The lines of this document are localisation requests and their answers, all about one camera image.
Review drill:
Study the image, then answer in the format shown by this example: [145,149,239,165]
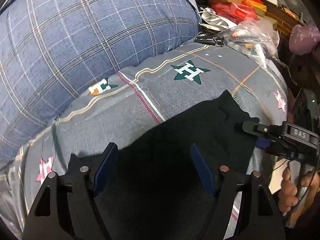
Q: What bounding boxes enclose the black pants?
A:
[72,89,261,240]

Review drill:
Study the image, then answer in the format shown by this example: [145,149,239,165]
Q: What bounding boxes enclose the person's right hand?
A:
[278,167,319,219]

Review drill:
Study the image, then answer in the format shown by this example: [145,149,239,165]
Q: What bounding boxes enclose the clear plastic bag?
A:
[218,19,280,69]

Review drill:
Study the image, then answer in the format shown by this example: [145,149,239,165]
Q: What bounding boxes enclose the pink floral cloth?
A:
[289,24,319,55]

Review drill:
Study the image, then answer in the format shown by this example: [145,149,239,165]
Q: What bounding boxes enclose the grey patterned bed sheet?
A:
[1,41,287,239]

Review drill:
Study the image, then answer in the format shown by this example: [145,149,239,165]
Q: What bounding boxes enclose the white black printed bag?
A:
[198,7,237,31]

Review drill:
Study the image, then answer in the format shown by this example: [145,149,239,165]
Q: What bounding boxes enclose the red packaging pile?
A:
[208,0,267,24]

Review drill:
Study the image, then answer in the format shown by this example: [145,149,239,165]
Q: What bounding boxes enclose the blue plaid pillow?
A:
[1,0,200,159]

